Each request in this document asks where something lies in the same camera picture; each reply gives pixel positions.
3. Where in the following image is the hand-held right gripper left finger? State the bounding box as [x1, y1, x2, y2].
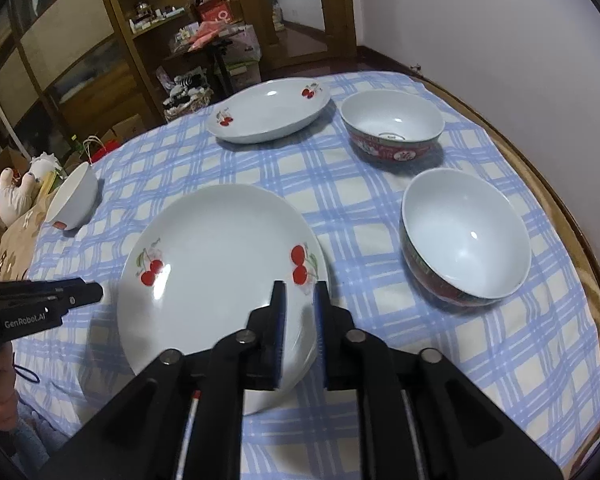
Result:
[45, 280, 288, 480]

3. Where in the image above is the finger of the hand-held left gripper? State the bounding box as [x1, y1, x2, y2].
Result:
[40, 280, 104, 317]

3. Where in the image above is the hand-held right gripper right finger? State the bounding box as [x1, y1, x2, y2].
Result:
[312, 281, 563, 480]

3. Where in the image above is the white cherry print plate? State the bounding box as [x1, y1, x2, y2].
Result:
[280, 220, 335, 415]
[116, 184, 326, 413]
[207, 78, 332, 144]

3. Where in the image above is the white bowl with red label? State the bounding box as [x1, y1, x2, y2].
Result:
[46, 162, 99, 232]

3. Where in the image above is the person's left hand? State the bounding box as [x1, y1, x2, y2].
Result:
[0, 347, 19, 432]

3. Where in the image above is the blue fleece clothing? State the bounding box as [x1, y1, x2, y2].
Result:
[10, 402, 76, 453]

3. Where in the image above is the blue checked cloth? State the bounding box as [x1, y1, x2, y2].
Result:
[12, 71, 600, 480]

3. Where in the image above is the red paper bag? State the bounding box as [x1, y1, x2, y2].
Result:
[82, 135, 123, 163]

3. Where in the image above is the cardboard box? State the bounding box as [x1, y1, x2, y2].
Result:
[100, 114, 148, 143]
[0, 147, 31, 181]

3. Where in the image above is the wicker basket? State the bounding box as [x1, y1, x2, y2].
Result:
[162, 87, 215, 123]

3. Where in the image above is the black white striped plush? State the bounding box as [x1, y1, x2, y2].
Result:
[167, 74, 208, 101]

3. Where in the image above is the wooden corner shelf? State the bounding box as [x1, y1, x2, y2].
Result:
[95, 0, 221, 111]

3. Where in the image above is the clear storage box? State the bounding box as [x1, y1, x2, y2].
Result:
[225, 57, 263, 86]

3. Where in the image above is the small folding table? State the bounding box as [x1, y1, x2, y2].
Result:
[170, 35, 241, 96]

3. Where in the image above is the wooden wardrobe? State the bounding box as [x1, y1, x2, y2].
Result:
[0, 0, 166, 161]

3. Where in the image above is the pile of pink packets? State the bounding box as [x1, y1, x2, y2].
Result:
[187, 20, 241, 51]

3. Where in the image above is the red box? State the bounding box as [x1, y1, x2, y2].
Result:
[196, 0, 233, 23]

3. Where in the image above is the wooden door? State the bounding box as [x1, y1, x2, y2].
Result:
[220, 0, 358, 71]

